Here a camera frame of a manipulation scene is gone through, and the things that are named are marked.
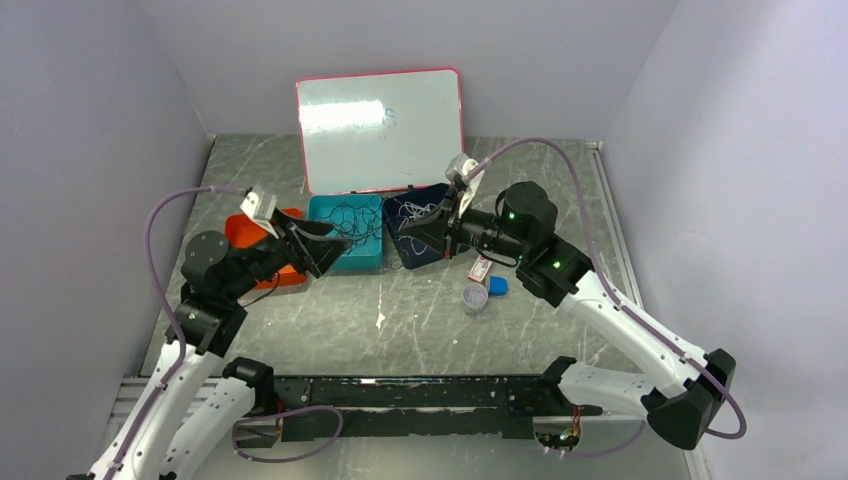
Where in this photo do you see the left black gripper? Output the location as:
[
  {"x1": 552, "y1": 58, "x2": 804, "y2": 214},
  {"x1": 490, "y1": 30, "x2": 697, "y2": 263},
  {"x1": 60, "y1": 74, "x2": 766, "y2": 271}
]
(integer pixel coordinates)
[{"x1": 223, "y1": 205, "x2": 351, "y2": 299}]

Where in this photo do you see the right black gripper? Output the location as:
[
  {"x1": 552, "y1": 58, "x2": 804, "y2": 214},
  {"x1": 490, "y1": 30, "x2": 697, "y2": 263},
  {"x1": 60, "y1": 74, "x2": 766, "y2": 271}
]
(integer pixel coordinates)
[{"x1": 402, "y1": 188, "x2": 529, "y2": 261}]

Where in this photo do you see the navy blue tray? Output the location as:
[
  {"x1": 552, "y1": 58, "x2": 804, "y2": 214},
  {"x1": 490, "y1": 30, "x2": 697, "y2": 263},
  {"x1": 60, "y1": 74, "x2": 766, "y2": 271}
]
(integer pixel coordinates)
[{"x1": 382, "y1": 183, "x2": 465, "y2": 271}]

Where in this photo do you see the light blue tray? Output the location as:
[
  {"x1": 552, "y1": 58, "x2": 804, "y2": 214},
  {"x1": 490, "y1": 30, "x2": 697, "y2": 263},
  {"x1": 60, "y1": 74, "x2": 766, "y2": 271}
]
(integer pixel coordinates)
[{"x1": 307, "y1": 194, "x2": 384, "y2": 272}]

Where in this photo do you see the orange tray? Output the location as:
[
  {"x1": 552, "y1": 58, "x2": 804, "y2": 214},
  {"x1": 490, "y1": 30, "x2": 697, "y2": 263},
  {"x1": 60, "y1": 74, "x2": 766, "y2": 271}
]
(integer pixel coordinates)
[{"x1": 224, "y1": 213, "x2": 307, "y2": 294}]

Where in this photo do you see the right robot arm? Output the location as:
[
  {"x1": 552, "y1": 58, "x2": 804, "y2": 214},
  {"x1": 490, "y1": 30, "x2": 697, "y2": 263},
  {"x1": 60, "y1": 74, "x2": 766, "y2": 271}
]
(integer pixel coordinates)
[{"x1": 400, "y1": 181, "x2": 737, "y2": 450}]

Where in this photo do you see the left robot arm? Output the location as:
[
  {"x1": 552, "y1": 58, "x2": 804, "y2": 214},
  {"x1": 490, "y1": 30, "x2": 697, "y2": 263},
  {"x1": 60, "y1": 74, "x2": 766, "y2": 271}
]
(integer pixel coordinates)
[{"x1": 83, "y1": 209, "x2": 353, "y2": 479}]

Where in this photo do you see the red white staples box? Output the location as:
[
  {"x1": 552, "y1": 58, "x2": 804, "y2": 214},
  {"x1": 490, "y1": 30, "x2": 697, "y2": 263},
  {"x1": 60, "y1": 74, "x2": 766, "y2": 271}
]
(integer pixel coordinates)
[{"x1": 467, "y1": 256, "x2": 493, "y2": 283}]

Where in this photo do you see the clear jar of clips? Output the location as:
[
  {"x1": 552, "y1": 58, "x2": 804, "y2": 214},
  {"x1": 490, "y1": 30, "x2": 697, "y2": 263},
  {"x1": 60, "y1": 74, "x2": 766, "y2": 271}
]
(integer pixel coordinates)
[{"x1": 461, "y1": 282, "x2": 489, "y2": 315}]

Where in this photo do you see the blue grey eraser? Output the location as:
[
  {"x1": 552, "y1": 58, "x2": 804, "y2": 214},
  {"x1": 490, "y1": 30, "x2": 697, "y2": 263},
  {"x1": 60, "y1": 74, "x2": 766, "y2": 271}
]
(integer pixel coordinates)
[{"x1": 486, "y1": 276, "x2": 509, "y2": 297}]

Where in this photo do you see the pink framed whiteboard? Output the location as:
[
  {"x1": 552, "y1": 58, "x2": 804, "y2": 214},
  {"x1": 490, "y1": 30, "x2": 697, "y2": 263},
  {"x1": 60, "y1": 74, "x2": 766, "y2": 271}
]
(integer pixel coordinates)
[{"x1": 295, "y1": 67, "x2": 464, "y2": 195}]

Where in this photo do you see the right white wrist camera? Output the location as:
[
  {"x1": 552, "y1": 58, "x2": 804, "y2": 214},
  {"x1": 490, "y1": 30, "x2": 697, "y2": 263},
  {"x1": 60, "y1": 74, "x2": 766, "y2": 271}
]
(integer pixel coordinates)
[{"x1": 445, "y1": 153, "x2": 484, "y2": 217}]

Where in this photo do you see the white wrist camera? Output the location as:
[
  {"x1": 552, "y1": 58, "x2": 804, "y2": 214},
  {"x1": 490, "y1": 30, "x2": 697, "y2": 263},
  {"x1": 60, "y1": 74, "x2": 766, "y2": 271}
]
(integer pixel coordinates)
[
  {"x1": 240, "y1": 186, "x2": 280, "y2": 239},
  {"x1": 445, "y1": 153, "x2": 484, "y2": 217}
]

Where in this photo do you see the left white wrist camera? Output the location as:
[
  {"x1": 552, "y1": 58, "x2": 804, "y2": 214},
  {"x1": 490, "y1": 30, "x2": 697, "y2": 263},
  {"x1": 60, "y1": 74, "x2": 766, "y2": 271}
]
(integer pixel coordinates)
[{"x1": 240, "y1": 186, "x2": 280, "y2": 239}]

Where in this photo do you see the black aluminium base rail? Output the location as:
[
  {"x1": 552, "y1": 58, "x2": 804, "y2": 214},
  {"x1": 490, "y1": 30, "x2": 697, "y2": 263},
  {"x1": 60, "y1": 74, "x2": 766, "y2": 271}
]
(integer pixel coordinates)
[{"x1": 89, "y1": 374, "x2": 664, "y2": 480}]

